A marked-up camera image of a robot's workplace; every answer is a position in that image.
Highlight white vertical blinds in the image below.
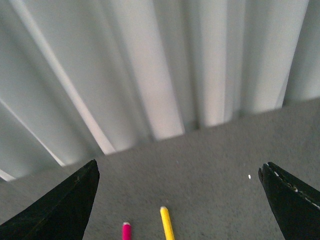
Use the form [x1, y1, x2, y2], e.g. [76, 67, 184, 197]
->
[0, 0, 320, 182]

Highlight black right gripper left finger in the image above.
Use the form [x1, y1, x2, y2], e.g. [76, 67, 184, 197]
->
[0, 159, 100, 240]

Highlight yellow highlighter pen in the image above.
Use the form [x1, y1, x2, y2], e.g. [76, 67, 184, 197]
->
[160, 206, 175, 240]

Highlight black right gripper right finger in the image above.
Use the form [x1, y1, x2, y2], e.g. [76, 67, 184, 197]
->
[258, 162, 320, 240]

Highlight pink highlighter pen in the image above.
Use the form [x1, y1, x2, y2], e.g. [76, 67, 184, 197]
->
[122, 222, 132, 240]

